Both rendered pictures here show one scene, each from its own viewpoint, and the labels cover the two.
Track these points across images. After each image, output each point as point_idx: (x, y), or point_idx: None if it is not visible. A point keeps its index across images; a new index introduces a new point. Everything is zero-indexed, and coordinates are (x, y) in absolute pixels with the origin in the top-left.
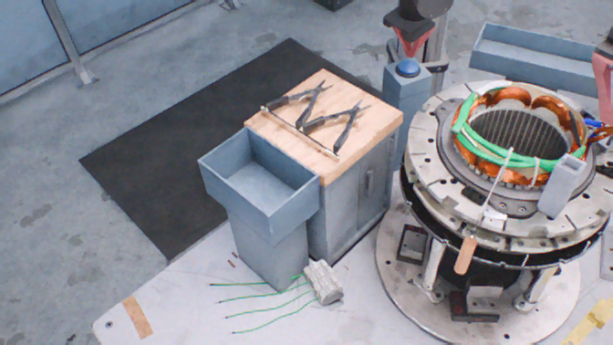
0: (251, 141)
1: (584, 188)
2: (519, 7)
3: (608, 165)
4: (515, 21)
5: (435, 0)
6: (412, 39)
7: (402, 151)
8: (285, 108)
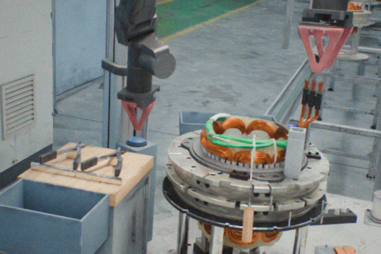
0: (25, 195)
1: (305, 163)
2: (157, 178)
3: None
4: (158, 188)
5: (164, 63)
6: (144, 105)
7: None
8: (52, 164)
